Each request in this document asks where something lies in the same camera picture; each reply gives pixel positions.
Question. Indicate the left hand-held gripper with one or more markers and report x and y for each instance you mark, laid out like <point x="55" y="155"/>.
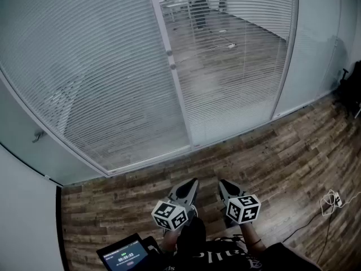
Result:
<point x="169" y="216"/>

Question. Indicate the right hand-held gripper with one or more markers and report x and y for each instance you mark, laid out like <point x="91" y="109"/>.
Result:
<point x="244" y="209"/>

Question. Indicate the person's left forearm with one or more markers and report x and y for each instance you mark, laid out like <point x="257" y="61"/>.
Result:
<point x="169" y="240"/>

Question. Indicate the person's right forearm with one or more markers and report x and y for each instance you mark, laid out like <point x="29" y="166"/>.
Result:
<point x="252" y="234"/>

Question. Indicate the black wrist band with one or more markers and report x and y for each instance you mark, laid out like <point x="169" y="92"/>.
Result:
<point x="256" y="242"/>

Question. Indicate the person's black printed shirt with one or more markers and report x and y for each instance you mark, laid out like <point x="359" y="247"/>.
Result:
<point x="220" y="257"/>

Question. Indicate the black tablet with lit screen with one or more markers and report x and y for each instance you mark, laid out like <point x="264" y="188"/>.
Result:
<point x="124" y="255"/>

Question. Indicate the round grey door knob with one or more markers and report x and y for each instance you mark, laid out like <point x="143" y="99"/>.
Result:
<point x="172" y="66"/>
<point x="169" y="52"/>

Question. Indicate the white floor power strip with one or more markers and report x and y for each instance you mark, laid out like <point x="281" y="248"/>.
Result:
<point x="231" y="45"/>

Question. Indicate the white table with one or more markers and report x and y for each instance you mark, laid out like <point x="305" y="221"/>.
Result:
<point x="175" y="7"/>

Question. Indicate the small black office chair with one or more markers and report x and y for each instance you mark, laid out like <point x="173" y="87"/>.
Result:
<point x="222" y="3"/>

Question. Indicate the black tablet mount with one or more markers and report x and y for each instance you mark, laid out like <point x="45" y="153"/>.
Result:
<point x="152" y="244"/>

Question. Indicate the grey window frame post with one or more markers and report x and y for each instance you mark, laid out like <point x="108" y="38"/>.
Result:
<point x="180" y="95"/>
<point x="285" y="66"/>

